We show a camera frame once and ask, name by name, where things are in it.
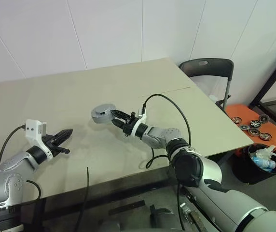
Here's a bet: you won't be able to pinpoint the white crumpled trash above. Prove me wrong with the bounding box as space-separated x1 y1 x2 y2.
256 145 276 159

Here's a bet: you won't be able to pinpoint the dark rounded shape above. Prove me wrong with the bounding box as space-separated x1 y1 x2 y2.
99 221 122 232
150 204 177 228

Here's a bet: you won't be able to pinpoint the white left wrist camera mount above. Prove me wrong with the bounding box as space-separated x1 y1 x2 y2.
24 119 54 161

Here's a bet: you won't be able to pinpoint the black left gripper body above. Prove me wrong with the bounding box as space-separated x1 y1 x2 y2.
42 135 59 157

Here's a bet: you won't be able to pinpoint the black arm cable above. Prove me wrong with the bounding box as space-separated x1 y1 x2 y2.
141 93 192 170
0 125 42 203

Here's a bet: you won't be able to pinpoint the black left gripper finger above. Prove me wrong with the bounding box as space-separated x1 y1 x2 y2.
54 145 70 155
48 129 74 145

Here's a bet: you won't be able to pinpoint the dark metal shelf frame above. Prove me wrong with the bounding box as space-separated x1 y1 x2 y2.
248 43 276 126

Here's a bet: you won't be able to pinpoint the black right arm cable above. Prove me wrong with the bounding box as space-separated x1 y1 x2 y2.
141 93 192 170

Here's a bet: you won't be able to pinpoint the blue bottle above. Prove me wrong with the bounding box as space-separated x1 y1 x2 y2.
252 156 276 171

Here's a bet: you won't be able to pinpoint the brown metal floor bracket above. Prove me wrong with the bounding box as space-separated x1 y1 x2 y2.
180 202 201 232

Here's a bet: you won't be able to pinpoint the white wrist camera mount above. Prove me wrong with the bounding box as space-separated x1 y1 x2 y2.
130 108 147 137
24 119 54 161

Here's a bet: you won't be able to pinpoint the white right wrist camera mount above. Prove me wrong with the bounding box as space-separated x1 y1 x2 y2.
130 108 147 137

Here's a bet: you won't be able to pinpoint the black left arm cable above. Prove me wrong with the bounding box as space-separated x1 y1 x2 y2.
0 125 42 203

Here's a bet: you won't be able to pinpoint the black folding chair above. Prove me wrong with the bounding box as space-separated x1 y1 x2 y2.
178 58 235 112

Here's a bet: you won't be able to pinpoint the black trash bin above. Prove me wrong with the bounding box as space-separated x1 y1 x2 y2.
232 144 276 184

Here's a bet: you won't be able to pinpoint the black table frame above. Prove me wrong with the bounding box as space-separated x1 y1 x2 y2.
19 154 237 218

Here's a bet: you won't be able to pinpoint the copper wound stator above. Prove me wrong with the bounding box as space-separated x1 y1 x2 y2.
92 110 116 124

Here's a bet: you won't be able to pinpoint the black floor strip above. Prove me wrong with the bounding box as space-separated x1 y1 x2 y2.
109 200 145 216

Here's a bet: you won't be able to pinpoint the orange tray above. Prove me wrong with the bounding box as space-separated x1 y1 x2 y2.
224 104 276 155

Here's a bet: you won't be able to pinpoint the thin black hanging cable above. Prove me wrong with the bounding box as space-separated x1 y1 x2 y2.
76 167 90 232

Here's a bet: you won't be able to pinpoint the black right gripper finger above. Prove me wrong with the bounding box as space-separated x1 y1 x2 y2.
113 118 126 129
110 109 130 119

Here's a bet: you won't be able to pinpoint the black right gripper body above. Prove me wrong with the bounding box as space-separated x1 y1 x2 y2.
122 112 138 138

